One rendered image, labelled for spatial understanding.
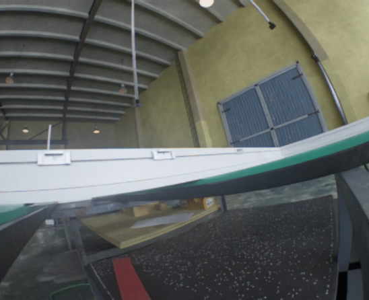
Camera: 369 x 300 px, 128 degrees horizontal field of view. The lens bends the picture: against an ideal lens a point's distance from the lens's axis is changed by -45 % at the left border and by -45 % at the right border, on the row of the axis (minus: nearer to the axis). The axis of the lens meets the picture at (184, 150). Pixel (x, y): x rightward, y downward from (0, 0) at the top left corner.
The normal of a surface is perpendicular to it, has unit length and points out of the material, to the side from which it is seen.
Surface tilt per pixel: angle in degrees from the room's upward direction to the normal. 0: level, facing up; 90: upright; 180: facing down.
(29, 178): 90
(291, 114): 90
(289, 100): 90
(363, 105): 90
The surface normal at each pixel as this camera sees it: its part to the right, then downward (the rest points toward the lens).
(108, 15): 0.19, 0.96
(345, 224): -0.73, 0.02
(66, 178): 0.66, -0.27
